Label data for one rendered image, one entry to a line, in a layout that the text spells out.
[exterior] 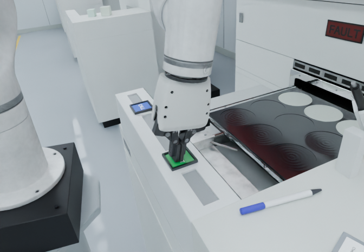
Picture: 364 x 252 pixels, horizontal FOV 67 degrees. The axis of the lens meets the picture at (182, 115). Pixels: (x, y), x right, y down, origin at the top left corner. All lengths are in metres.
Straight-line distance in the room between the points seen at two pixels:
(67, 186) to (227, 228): 0.36
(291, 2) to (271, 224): 0.78
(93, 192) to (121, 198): 1.16
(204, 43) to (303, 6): 0.63
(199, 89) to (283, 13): 0.67
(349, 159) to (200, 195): 0.25
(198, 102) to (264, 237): 0.23
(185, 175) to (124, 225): 1.25
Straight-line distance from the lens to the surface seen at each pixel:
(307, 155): 0.70
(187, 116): 0.49
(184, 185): 0.51
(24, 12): 8.44
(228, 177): 0.64
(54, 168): 0.69
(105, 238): 1.73
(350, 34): 0.92
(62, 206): 0.61
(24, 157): 0.63
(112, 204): 1.89
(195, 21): 0.43
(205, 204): 0.48
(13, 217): 0.64
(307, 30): 1.02
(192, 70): 0.44
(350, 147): 0.53
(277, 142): 0.72
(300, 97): 0.95
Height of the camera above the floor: 1.31
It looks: 29 degrees down
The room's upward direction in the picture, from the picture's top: 5 degrees counter-clockwise
